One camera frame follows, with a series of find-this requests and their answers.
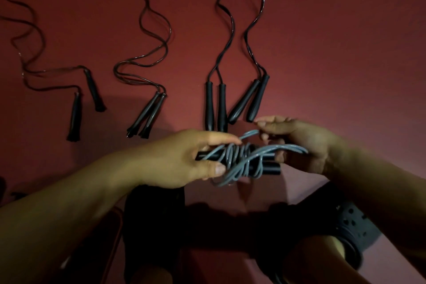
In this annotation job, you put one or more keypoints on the person's left hand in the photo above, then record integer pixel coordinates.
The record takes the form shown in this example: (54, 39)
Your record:
(169, 160)

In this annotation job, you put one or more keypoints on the person's right hand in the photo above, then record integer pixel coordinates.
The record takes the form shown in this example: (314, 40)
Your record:
(309, 147)

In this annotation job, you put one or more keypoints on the person's left thumb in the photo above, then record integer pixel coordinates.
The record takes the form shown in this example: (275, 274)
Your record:
(213, 169)

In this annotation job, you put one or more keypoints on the person's right fingers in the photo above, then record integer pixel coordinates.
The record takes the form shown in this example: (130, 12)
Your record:
(276, 126)

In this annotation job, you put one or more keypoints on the person's right forearm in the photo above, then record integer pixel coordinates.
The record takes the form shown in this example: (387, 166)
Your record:
(382, 190)

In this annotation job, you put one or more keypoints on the person's left forearm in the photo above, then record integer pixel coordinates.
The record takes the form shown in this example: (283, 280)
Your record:
(66, 207)

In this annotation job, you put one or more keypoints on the dark clog shoe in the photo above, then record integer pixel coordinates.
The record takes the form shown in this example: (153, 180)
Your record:
(153, 224)
(352, 224)

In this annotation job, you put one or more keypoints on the person's left leg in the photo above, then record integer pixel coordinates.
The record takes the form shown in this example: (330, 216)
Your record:
(149, 275)

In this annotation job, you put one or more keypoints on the person's leg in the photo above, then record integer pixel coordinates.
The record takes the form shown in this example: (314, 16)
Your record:
(319, 260)
(149, 275)

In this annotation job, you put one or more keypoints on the person's right leg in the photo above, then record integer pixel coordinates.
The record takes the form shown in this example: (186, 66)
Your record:
(319, 260)

